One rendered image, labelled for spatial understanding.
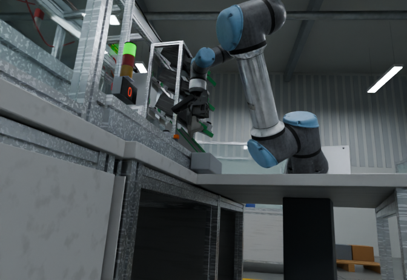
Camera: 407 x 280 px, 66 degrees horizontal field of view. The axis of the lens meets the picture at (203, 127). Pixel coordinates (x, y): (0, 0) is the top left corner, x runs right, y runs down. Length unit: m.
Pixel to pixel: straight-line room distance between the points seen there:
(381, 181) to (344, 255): 6.06
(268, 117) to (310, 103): 9.66
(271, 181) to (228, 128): 9.33
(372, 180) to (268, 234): 4.43
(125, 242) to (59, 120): 0.24
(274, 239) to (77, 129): 4.85
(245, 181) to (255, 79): 0.32
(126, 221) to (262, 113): 0.61
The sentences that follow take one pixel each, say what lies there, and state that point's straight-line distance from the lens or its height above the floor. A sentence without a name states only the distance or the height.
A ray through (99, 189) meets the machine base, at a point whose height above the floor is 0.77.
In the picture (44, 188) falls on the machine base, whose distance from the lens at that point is 0.40.
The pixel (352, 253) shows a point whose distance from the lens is 6.90.
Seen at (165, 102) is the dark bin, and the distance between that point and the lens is 1.68.
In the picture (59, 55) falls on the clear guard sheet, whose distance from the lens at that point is 0.48.
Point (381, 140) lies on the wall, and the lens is 11.01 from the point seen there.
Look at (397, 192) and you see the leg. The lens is 0.81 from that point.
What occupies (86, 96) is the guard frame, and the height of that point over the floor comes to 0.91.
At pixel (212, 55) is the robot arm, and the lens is 1.29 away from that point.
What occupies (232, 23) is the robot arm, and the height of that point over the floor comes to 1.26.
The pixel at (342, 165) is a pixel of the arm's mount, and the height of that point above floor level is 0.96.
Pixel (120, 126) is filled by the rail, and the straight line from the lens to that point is 0.65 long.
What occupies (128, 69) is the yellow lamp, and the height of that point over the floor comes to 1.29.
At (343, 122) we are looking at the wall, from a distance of 10.75.
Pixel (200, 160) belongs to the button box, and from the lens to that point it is 1.08.
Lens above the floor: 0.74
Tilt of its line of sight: 16 degrees up
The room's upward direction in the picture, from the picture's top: 4 degrees clockwise
